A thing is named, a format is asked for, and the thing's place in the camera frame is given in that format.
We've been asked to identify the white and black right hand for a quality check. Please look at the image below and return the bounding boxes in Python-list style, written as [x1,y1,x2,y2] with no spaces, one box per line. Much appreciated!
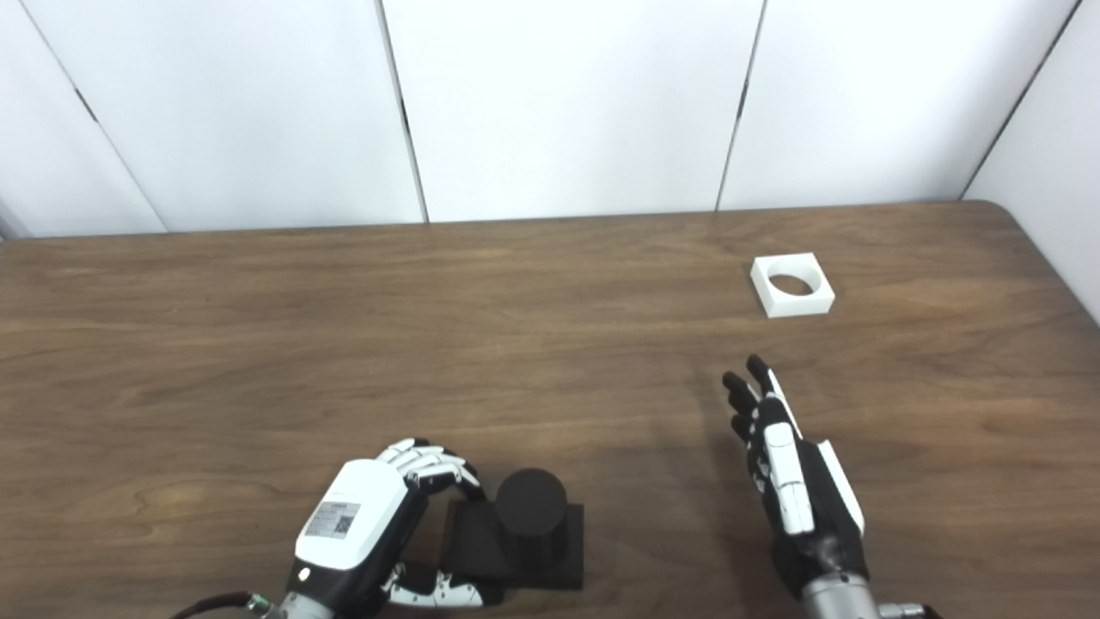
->
[722,354,869,601]

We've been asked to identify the white and black left hand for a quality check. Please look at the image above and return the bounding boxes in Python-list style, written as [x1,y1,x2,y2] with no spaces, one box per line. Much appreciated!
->
[286,438,508,616]

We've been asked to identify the black peg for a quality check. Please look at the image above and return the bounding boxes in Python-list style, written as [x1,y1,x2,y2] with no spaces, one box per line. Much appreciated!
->
[439,468,586,591]

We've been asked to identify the white square piece with hole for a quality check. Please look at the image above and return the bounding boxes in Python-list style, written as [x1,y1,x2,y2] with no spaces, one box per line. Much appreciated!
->
[750,252,836,320]

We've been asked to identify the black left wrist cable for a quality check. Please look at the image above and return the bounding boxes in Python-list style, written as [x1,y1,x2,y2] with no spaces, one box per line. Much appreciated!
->
[168,590,286,619]

